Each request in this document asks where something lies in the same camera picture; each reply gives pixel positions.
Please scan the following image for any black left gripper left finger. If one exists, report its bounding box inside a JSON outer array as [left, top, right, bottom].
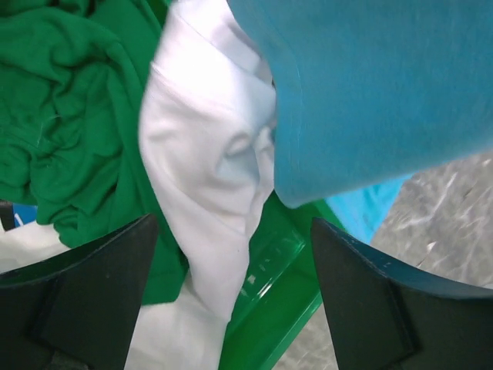
[[1, 214, 158, 369]]

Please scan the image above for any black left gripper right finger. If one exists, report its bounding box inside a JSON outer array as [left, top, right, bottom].
[[311, 218, 492, 370]]

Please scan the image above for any green t shirt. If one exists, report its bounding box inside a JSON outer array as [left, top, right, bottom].
[[0, 0, 189, 305]]

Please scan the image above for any turquoise t shirt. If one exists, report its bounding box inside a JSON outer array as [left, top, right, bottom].
[[230, 1, 492, 242]]

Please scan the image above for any green plastic tray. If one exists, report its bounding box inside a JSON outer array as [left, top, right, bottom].
[[219, 194, 340, 370]]

